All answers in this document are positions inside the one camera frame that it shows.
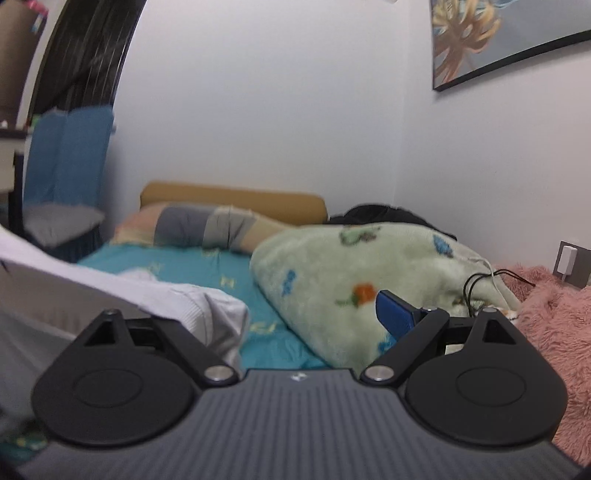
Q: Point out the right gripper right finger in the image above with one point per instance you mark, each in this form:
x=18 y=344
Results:
x=417 y=334

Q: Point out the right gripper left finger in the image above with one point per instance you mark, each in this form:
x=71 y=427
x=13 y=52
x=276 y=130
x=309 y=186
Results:
x=171 y=341

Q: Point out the white t-shirt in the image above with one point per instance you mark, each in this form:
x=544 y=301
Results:
x=46 y=303

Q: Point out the teal patterned bed sheet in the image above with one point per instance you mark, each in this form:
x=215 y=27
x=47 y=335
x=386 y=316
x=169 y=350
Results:
x=268 y=342

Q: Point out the green fleece blanket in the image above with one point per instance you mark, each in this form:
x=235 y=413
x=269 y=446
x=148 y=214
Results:
x=324 y=281

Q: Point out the striped pillow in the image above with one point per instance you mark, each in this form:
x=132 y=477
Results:
x=186 y=225

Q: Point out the black clothing pile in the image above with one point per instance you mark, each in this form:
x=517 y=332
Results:
x=364 y=214

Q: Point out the pink fluffy blanket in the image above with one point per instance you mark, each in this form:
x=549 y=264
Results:
x=555 y=318

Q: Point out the grey seat cushion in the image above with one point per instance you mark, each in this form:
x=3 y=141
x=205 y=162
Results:
x=53 y=224

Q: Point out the tan headboard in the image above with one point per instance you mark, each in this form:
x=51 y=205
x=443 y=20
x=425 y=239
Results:
x=288 y=207

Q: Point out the blue covered chair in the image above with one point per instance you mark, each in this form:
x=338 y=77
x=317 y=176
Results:
x=65 y=165

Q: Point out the white desk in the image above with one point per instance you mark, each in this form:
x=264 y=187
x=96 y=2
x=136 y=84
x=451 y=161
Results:
x=12 y=143

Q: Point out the dark window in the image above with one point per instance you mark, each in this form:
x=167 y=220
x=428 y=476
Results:
x=85 y=55

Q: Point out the gold refrigerator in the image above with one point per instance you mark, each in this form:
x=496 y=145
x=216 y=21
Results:
x=22 y=23

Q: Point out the white wall charger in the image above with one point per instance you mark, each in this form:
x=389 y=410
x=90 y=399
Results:
x=573 y=265

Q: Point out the framed wall picture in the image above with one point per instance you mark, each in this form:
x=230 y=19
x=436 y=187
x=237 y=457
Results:
x=472 y=38

